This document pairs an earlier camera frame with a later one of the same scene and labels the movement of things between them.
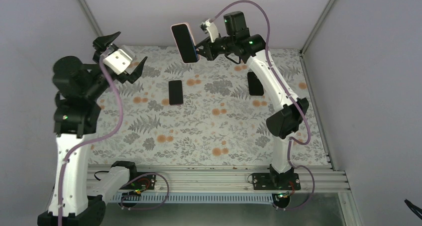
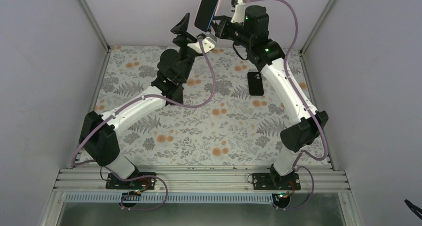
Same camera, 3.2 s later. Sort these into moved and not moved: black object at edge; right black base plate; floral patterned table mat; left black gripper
Moved: left black gripper
Not moved: right black base plate; floral patterned table mat; black object at edge
